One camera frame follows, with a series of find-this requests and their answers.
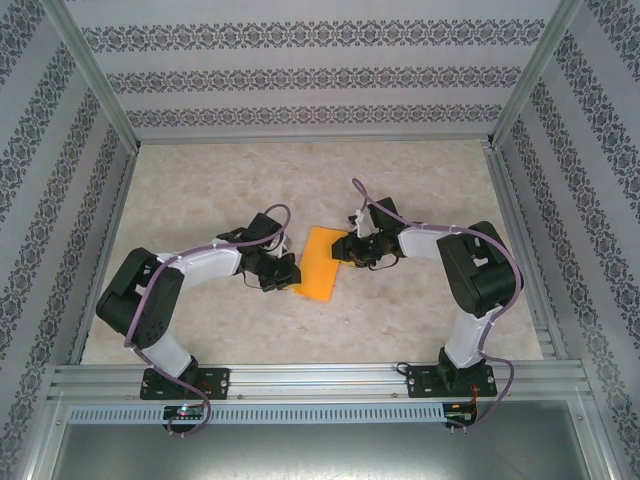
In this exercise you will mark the orange cloth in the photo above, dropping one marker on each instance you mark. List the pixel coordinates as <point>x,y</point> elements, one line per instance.
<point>317,270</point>

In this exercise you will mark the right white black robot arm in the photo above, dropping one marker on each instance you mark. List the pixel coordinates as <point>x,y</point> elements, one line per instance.
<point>420,245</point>

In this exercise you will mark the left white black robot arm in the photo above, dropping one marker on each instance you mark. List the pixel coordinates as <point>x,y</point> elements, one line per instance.
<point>210,262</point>

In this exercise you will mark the grey metal sheet panel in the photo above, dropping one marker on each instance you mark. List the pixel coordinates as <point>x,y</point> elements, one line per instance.
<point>320,455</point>

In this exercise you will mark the small green circuit board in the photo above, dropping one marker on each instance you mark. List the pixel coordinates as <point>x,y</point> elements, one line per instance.
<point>182,411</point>
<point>457,416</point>

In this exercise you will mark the long aluminium mounting rail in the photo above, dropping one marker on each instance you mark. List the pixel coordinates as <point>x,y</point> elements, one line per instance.
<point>320,380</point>

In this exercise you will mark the aluminium frame cross bar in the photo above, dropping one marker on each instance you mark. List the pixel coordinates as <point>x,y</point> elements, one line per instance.
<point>315,137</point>

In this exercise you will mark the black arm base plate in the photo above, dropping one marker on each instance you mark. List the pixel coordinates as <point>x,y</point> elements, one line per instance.
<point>220,382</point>
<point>420,382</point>

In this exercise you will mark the aluminium table side rail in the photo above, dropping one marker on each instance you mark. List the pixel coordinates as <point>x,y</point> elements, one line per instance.
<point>512,225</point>
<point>121,200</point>

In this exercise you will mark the aluminium frame post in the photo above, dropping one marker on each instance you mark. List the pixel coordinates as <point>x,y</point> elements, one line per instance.
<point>93,65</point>
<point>538,65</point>

